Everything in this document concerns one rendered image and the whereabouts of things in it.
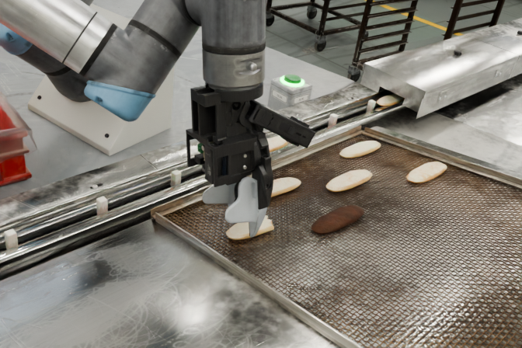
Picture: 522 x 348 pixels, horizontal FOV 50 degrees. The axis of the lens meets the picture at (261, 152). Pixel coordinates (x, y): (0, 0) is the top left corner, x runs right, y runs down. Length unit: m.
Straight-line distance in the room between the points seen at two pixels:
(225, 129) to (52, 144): 0.52
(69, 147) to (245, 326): 0.60
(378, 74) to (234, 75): 0.79
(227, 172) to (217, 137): 0.05
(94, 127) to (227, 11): 0.56
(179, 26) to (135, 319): 0.35
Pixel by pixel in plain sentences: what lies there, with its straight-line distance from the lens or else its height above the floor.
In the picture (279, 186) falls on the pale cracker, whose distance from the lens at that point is 0.88.
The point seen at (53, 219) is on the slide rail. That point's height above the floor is 0.85.
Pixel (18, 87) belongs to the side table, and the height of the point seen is 0.82.
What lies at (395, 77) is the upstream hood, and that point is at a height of 0.92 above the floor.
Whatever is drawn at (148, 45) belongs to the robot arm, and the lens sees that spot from 0.69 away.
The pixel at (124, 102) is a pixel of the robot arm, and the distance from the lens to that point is 0.69.
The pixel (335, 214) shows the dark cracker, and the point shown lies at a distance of 0.81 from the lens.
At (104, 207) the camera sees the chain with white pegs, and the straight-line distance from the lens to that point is 0.90.
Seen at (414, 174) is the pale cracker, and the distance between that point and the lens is 0.96.
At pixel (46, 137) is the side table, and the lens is 1.15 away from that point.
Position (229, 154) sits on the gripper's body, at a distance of 0.67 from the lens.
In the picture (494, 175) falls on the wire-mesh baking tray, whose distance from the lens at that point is 1.02.
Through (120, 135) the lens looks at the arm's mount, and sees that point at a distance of 1.08.
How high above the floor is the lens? 1.41
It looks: 31 degrees down
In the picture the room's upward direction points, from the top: 9 degrees clockwise
